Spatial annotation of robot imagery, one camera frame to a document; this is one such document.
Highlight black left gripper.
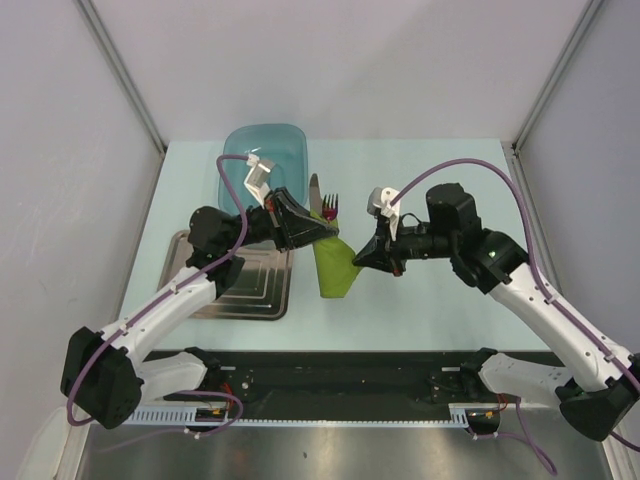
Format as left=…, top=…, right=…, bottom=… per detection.
left=222, top=187, right=337, bottom=254

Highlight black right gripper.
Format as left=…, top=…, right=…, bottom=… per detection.
left=354, top=214, right=456, bottom=277

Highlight silver table knife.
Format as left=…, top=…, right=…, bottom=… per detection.
left=309, top=173, right=323, bottom=216

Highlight silver fork pink tines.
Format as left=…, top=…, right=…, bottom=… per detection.
left=321, top=194, right=339, bottom=222

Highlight green paper napkin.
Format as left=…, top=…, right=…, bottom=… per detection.
left=312, top=236, right=362, bottom=299

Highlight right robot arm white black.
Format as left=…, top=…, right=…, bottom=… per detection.
left=353, top=183, right=639, bottom=441

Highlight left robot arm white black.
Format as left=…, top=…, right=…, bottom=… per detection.
left=61, top=188, right=339, bottom=429

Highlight silver metal tray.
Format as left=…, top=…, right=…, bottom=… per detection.
left=158, top=229, right=294, bottom=322

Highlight teal plastic bin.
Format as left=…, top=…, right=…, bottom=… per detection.
left=218, top=124, right=309, bottom=215

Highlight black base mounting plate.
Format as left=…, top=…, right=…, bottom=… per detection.
left=144, top=349, right=566, bottom=405

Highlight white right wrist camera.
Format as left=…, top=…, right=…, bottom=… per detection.
left=367, top=187, right=401, bottom=241

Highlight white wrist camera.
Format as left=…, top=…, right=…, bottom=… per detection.
left=243, top=154, right=276, bottom=207
left=367, top=187, right=401, bottom=241

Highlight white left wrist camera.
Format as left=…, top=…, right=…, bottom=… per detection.
left=243, top=154, right=276, bottom=207

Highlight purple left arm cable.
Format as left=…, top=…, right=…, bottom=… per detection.
left=67, top=153, right=261, bottom=454

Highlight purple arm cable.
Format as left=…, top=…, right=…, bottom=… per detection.
left=389, top=157, right=640, bottom=476
left=67, top=153, right=261, bottom=454

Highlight light blue cable duct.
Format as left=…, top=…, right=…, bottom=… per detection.
left=127, top=406, right=197, bottom=425

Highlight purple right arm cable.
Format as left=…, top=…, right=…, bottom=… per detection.
left=389, top=157, right=640, bottom=476

